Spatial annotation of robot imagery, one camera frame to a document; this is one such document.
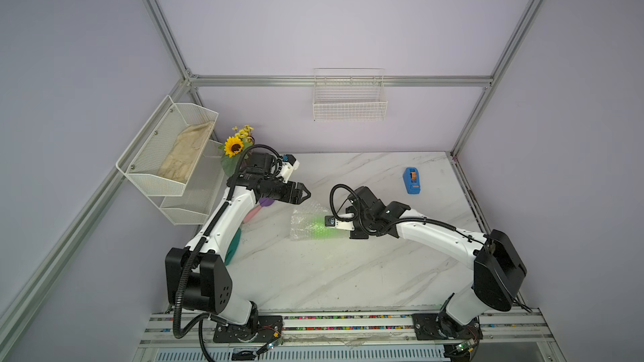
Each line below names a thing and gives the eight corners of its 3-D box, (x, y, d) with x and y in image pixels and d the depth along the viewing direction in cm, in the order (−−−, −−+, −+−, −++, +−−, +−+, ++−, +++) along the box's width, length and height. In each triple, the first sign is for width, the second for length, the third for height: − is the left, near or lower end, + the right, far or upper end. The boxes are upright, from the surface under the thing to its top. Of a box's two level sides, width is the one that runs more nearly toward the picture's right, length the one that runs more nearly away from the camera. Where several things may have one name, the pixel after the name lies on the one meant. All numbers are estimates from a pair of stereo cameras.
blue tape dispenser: (406, 194, 108) (409, 188, 104) (401, 173, 116) (404, 167, 112) (420, 194, 108) (424, 188, 104) (414, 173, 116) (417, 167, 112)
